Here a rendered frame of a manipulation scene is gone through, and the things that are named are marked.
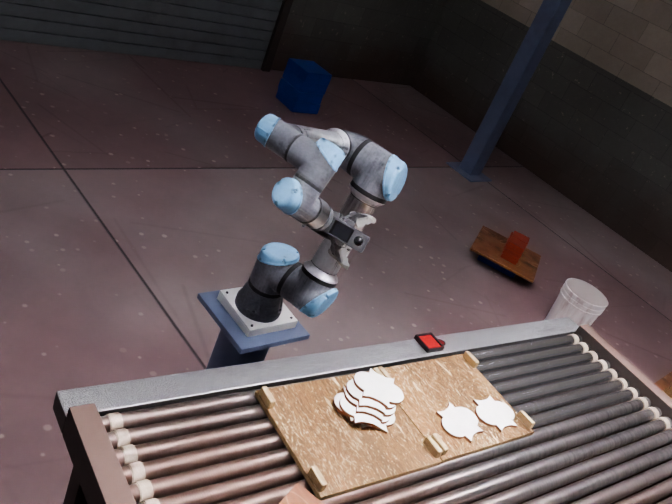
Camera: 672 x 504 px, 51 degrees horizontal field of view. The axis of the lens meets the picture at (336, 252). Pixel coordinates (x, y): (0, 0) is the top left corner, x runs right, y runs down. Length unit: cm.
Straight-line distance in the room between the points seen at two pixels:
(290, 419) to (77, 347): 160
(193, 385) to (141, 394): 14
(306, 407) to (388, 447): 24
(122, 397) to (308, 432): 47
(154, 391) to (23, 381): 132
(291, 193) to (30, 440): 166
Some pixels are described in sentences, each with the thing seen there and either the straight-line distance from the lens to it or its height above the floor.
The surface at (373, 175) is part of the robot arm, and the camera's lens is 196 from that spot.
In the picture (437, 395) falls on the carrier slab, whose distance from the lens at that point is 221.
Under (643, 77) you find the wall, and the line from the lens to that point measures 739.
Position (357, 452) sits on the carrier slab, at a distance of 189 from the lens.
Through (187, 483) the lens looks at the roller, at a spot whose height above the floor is 91.
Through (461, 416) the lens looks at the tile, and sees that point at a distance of 217.
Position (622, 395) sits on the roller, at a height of 92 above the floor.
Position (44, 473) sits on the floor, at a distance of 283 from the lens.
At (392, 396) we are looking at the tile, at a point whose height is 100.
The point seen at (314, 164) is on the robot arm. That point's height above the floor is 157.
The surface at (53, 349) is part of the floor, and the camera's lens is 327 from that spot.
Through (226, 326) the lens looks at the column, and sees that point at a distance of 219.
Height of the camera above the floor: 220
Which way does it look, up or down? 29 degrees down
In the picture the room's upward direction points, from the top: 24 degrees clockwise
